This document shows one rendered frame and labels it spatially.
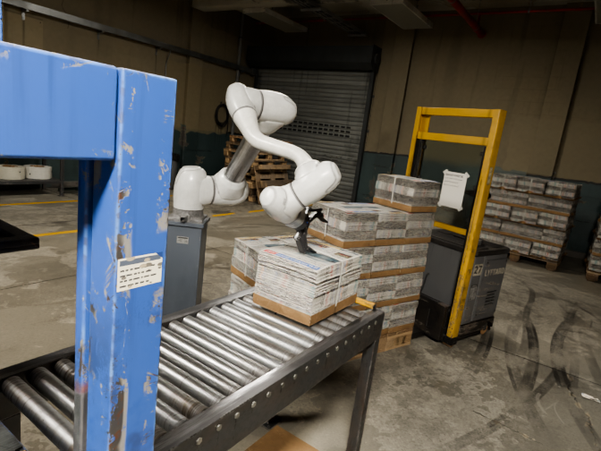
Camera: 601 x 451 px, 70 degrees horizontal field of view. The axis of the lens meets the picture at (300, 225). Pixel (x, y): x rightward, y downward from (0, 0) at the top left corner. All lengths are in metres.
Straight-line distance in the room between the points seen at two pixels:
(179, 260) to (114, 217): 1.79
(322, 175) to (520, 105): 7.78
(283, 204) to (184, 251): 0.94
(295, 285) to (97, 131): 1.25
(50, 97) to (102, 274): 0.21
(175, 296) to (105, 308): 1.81
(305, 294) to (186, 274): 0.86
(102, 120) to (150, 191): 0.10
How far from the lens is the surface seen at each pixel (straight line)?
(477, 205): 3.44
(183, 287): 2.35
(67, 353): 1.47
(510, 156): 9.01
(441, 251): 3.81
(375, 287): 3.08
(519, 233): 7.39
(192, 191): 2.23
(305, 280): 1.63
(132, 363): 0.61
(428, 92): 9.52
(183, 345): 1.49
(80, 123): 0.49
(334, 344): 1.58
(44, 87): 0.48
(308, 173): 1.47
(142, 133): 0.53
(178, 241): 2.28
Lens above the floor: 1.50
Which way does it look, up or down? 12 degrees down
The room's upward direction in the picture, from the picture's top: 7 degrees clockwise
